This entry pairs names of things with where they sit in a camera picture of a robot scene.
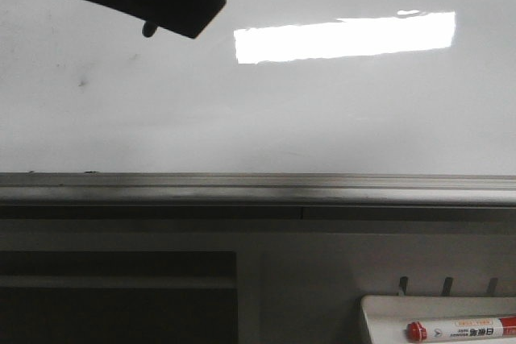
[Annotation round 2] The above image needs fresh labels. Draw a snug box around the white plastic accessory tray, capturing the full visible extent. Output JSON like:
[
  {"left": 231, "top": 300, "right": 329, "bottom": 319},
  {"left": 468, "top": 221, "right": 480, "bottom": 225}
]
[{"left": 360, "top": 296, "right": 515, "bottom": 343}]

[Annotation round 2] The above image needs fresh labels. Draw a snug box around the white whiteboard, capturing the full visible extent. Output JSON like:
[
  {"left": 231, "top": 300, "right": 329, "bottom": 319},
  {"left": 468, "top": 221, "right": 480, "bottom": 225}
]
[{"left": 1, "top": 0, "right": 515, "bottom": 175}]

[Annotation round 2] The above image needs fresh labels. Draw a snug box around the red capped whiteboard marker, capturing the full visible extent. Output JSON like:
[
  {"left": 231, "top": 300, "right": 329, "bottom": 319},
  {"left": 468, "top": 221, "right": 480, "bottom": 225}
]
[{"left": 406, "top": 316, "right": 515, "bottom": 342}]

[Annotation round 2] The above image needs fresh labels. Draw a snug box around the grey aluminium whiteboard tray rail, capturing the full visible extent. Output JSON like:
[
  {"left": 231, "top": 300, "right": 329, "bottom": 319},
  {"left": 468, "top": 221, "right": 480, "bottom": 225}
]
[{"left": 1, "top": 172, "right": 515, "bottom": 207}]

